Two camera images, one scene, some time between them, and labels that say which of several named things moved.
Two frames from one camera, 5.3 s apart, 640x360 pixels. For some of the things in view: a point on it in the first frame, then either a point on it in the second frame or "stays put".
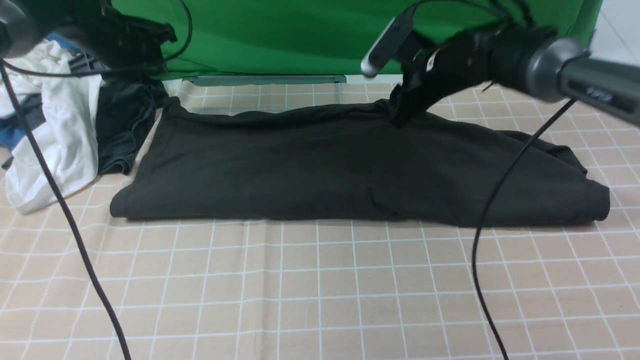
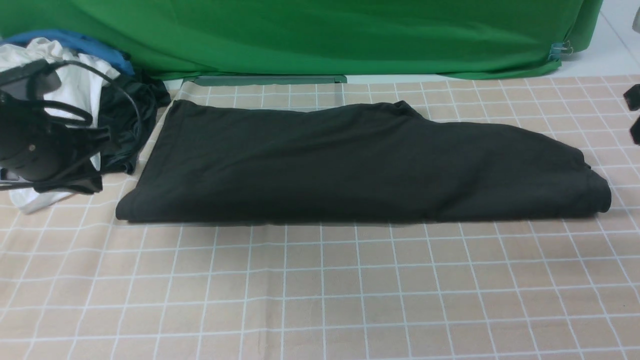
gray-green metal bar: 213,80 stays put
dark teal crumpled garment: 126,110 stays put
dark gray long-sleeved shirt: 350,165 stays put
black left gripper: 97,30 -> 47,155
